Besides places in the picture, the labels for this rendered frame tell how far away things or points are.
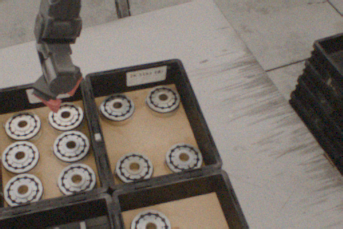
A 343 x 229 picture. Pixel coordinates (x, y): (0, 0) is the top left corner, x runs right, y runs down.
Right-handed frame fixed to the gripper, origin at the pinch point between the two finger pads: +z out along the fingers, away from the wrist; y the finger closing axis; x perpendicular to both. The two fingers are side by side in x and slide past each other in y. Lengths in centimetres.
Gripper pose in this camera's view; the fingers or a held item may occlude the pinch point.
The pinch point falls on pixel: (61, 101)
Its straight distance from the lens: 109.2
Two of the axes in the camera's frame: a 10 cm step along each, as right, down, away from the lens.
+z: 0.0, 5.4, 8.4
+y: 5.3, -7.1, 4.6
